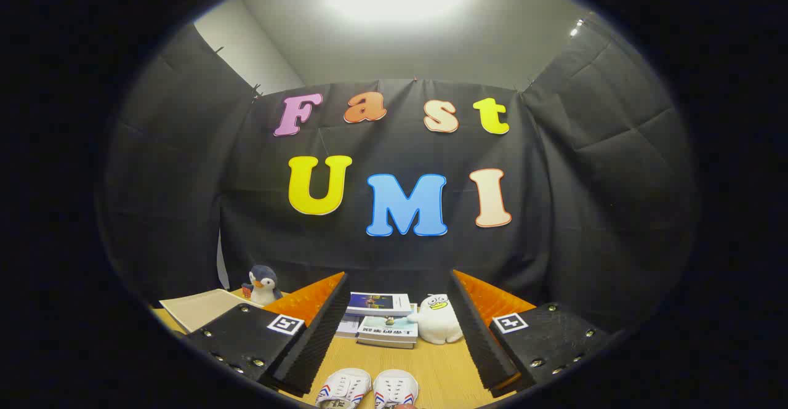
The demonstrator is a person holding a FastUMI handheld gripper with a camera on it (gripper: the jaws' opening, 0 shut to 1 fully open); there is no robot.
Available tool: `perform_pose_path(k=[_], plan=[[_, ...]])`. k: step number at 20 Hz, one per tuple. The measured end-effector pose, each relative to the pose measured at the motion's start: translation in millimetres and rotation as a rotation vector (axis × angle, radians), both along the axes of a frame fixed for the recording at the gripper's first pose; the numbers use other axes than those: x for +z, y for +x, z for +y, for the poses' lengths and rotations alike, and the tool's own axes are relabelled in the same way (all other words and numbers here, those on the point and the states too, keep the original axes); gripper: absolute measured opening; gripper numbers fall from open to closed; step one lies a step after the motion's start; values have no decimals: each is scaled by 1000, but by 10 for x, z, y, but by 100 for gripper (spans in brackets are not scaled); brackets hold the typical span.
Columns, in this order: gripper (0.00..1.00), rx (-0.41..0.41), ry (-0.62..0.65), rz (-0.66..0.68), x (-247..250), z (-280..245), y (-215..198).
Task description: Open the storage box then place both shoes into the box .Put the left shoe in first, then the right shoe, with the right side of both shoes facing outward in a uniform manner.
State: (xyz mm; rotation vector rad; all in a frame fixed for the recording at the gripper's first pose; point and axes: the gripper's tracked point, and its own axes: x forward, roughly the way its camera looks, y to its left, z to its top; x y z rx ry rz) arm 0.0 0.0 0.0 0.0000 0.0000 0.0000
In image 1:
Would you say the white duck plush toy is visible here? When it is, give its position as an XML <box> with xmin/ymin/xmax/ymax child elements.
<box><xmin>416</xmin><ymin>294</ymin><xmax>464</xmax><ymax>345</ymax></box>

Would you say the penguin plush toy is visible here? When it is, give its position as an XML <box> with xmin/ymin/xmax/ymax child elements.
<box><xmin>241</xmin><ymin>265</ymin><xmax>284</xmax><ymax>306</ymax></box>

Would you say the cream fabric storage box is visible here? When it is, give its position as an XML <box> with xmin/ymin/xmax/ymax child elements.
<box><xmin>159</xmin><ymin>288</ymin><xmax>265</xmax><ymax>334</ymax></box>

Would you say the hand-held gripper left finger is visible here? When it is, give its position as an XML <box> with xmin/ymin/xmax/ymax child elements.
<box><xmin>182</xmin><ymin>272</ymin><xmax>352</xmax><ymax>396</ymax></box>

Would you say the book with blue picture cover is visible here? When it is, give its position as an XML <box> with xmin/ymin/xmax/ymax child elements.
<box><xmin>346</xmin><ymin>292</ymin><xmax>413</xmax><ymax>317</ymax></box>

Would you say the white canvas shoe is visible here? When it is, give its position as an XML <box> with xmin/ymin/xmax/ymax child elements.
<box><xmin>315</xmin><ymin>368</ymin><xmax>372</xmax><ymax>408</ymax></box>
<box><xmin>373</xmin><ymin>369</ymin><xmax>420</xmax><ymax>409</ymax></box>

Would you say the book with pale green cover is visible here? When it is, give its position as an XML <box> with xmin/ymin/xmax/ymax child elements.
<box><xmin>357</xmin><ymin>315</ymin><xmax>419</xmax><ymax>343</ymax></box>

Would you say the black backdrop cloth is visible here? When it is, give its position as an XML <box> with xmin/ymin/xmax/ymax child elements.
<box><xmin>98</xmin><ymin>21</ymin><xmax>699</xmax><ymax>336</ymax></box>

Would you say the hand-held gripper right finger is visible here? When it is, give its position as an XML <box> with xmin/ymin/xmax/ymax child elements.
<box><xmin>448</xmin><ymin>269</ymin><xmax>616</xmax><ymax>399</ymax></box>

